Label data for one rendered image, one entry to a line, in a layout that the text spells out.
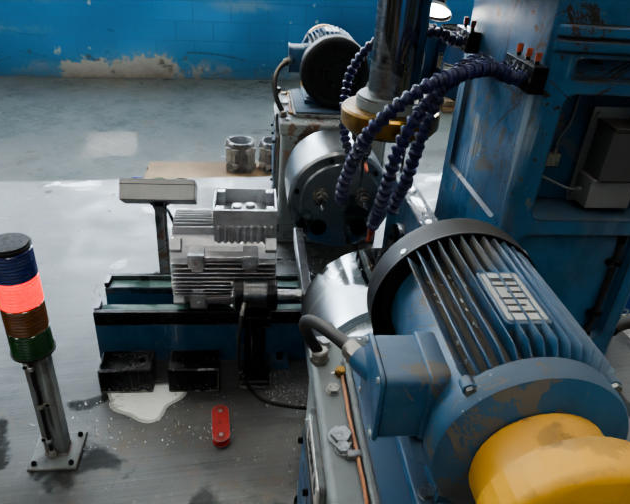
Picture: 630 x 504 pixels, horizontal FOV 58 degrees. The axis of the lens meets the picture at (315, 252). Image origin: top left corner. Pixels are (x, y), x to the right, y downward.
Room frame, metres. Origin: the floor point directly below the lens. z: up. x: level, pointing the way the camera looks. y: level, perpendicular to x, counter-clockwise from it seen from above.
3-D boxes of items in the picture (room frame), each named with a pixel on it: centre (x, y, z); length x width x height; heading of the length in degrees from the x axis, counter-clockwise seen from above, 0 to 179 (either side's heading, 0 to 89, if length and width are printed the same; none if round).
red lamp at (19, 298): (0.65, 0.42, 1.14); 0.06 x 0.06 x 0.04
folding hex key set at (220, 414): (0.73, 0.15, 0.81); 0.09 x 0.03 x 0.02; 12
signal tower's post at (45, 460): (0.65, 0.42, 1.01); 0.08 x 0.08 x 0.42; 8
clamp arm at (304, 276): (0.98, 0.03, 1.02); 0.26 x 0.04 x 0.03; 8
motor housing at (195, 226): (0.99, 0.18, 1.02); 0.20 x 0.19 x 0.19; 98
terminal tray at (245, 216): (0.99, 0.14, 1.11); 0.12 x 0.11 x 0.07; 98
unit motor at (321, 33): (1.65, 0.04, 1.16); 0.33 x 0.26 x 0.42; 8
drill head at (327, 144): (1.37, -0.03, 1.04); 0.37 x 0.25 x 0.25; 8
